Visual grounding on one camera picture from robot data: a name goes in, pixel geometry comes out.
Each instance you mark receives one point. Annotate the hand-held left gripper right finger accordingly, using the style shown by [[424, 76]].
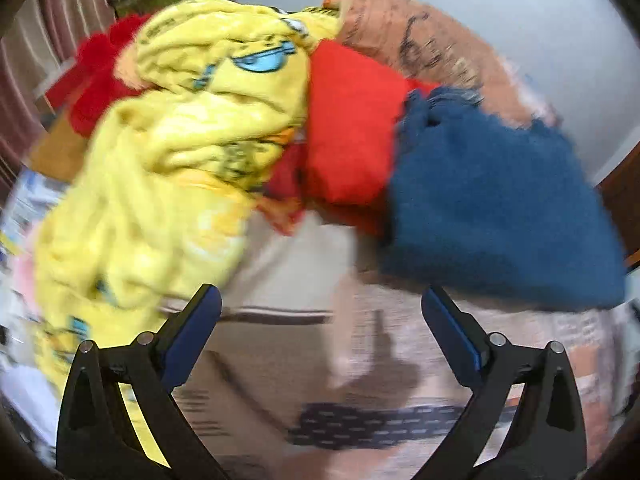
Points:
[[455, 335]]

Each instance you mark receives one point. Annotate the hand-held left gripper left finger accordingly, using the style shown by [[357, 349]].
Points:
[[192, 335]]

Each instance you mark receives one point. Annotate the blue denim jacket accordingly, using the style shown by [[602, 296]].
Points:
[[500, 200]]

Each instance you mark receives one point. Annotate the newspaper print bed sheet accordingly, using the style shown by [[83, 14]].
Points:
[[390, 360]]

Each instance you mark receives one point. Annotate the beige striped cloth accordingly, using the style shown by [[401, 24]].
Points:
[[295, 270]]

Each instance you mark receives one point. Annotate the yellow cartoon print garment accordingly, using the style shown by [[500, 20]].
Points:
[[200, 125]]

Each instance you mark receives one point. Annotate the red garment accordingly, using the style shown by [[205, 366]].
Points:
[[350, 145]]

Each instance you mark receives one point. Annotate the red fluffy cloth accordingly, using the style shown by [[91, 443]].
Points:
[[95, 80]]

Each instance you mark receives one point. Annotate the brown printed cloth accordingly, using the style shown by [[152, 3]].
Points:
[[425, 40]]

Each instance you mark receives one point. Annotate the striped pink curtain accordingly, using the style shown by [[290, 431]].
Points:
[[30, 60]]

